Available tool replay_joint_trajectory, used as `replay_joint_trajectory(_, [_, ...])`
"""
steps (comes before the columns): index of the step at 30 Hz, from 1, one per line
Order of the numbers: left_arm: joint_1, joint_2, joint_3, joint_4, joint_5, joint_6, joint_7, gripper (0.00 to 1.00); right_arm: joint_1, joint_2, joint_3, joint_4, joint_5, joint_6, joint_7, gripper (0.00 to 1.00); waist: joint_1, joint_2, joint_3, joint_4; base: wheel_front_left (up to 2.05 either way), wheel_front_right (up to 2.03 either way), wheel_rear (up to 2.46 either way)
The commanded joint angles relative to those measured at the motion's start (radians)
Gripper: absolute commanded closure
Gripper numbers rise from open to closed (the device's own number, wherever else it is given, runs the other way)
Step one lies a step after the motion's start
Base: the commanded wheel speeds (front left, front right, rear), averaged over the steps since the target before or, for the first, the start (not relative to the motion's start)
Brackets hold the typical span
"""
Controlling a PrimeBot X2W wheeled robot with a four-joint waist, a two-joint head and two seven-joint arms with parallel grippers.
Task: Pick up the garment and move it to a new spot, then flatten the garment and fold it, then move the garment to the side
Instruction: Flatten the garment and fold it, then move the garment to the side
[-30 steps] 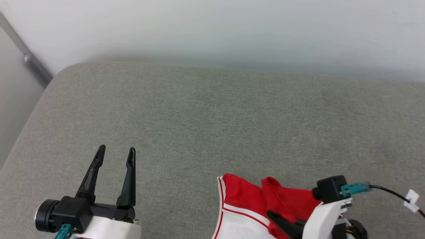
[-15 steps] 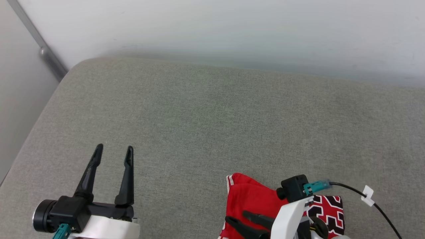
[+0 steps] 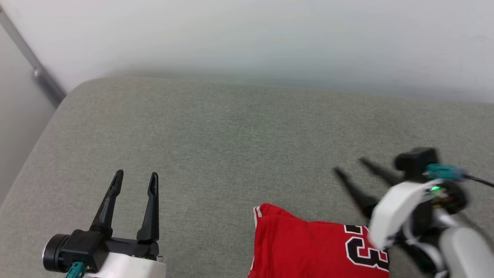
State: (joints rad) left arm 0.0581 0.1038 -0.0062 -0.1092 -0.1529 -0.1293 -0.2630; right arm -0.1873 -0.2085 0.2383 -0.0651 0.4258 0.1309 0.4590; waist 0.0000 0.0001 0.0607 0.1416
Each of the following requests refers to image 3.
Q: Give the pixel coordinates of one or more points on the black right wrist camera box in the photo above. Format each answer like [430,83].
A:
[415,162]

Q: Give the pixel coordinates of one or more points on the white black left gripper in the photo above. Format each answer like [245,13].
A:
[131,266]

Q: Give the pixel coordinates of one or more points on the red and white basketball jersey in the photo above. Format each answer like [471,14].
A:
[301,247]

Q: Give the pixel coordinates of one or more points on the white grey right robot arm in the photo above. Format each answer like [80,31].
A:
[467,251]

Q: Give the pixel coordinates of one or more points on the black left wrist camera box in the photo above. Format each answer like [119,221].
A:
[87,247]

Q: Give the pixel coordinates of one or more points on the grey fabric sofa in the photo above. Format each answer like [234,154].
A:
[212,146]

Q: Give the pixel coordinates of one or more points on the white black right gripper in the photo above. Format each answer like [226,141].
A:
[397,208]

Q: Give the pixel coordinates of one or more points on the grey metal wall rail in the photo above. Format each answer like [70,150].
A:
[46,81]

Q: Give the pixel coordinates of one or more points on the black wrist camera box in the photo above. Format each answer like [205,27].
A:
[87,247]
[415,162]

